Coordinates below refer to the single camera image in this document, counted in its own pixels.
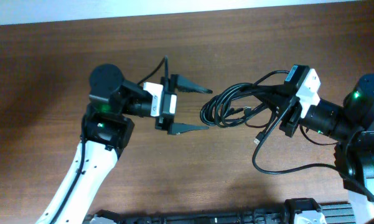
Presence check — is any black USB cable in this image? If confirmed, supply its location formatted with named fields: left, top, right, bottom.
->
left=199, top=70, right=290, bottom=146

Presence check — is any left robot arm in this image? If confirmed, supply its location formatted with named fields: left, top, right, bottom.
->
left=38, top=63, right=212, bottom=223

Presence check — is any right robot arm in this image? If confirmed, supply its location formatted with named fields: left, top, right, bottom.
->
left=251, top=65, right=374, bottom=223

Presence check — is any right camera black cable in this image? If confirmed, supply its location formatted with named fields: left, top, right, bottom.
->
left=251, top=96, right=374, bottom=215

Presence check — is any camera black cable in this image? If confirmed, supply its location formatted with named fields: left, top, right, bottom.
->
left=49, top=55, right=170, bottom=224
left=251, top=96, right=374, bottom=215

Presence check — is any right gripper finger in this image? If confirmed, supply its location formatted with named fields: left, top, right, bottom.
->
left=253, top=85, right=294, bottom=97
left=255, top=93, right=291, bottom=120

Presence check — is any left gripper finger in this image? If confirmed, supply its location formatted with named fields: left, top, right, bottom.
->
left=175, top=75, right=213, bottom=94
left=167, top=123, right=209, bottom=135

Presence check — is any left camera black cable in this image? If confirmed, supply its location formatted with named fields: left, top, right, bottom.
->
left=49, top=55, right=170, bottom=224

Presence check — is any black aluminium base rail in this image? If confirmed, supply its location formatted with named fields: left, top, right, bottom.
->
left=83, top=198, right=356, bottom=224

